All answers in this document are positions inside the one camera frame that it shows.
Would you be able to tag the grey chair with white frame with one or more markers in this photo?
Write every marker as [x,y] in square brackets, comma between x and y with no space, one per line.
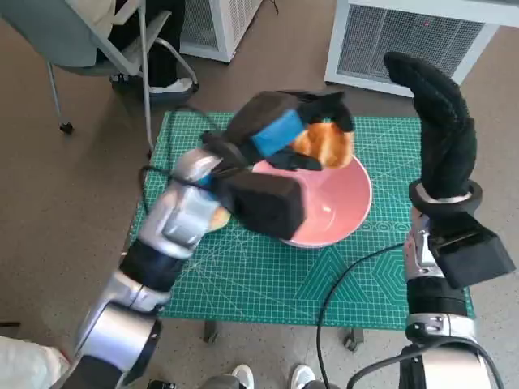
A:
[52,36]

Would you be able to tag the rectangular toy bread loaf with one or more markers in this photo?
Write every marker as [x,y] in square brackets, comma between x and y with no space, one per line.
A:
[328,146]

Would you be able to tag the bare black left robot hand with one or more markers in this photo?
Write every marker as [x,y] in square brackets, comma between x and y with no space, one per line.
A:
[267,117]

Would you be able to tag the large white grilled unit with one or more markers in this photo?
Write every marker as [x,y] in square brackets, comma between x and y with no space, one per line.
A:
[405,36]

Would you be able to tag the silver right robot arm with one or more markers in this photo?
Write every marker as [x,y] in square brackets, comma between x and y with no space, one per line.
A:
[434,300]

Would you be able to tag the green cutting mat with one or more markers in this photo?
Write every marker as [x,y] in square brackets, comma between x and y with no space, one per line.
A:
[251,283]

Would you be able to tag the round toy bread bun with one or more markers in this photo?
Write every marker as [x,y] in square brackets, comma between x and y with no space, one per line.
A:
[221,221]

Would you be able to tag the person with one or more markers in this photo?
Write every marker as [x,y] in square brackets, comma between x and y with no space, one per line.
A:
[162,40]
[243,377]

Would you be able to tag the dark flat strip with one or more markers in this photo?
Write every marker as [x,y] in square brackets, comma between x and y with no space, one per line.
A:
[10,323]

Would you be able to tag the pink bowl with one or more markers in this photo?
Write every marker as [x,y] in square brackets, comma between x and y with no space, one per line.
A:
[336,194]

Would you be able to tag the white cloth bundle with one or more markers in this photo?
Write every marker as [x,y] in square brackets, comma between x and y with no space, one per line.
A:
[24,364]

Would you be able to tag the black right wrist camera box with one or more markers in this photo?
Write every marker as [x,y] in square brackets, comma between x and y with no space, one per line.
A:
[474,251]

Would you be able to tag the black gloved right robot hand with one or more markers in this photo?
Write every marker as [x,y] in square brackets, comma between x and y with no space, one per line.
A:
[446,138]

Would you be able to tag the white cabinet with grille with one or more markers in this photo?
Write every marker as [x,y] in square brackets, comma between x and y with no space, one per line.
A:
[215,24]

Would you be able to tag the black table caster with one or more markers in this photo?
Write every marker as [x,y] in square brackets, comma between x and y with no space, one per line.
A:
[211,332]
[354,339]

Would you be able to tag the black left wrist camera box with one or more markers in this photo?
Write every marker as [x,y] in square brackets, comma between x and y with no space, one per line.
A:
[263,202]

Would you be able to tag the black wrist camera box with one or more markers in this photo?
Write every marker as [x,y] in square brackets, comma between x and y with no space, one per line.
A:
[263,202]
[474,251]

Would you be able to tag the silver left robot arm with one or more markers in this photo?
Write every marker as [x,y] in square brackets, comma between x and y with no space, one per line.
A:
[178,219]

